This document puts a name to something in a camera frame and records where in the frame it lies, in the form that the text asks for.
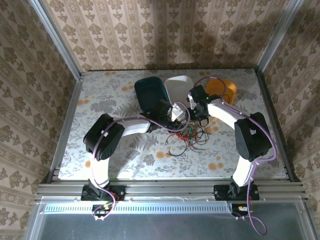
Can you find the white plastic bin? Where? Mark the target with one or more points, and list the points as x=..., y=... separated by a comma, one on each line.
x=177, y=85

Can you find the orange plastic bin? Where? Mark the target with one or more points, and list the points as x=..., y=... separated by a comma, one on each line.
x=215, y=87

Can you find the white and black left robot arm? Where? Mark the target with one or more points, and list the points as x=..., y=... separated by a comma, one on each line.
x=100, y=170

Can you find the teal plastic bin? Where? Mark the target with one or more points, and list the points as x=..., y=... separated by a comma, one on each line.
x=147, y=92

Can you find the floral tablecloth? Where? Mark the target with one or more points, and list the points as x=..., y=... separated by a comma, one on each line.
x=175, y=165

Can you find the black power connector block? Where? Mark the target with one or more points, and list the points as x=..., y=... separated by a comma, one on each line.
x=101, y=210
x=237, y=208

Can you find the grey metal panel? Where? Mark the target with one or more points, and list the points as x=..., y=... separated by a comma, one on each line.
x=162, y=227

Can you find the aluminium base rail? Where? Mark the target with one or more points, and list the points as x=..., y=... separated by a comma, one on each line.
x=170, y=190

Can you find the aluminium side rail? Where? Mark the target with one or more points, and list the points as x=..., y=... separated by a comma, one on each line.
x=268, y=100
x=65, y=125

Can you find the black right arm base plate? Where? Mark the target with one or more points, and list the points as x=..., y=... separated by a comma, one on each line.
x=221, y=192

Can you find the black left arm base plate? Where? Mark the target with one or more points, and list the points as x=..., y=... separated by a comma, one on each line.
x=117, y=193

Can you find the aluminium frame post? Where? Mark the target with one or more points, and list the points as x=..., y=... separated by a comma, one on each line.
x=277, y=37
x=56, y=37

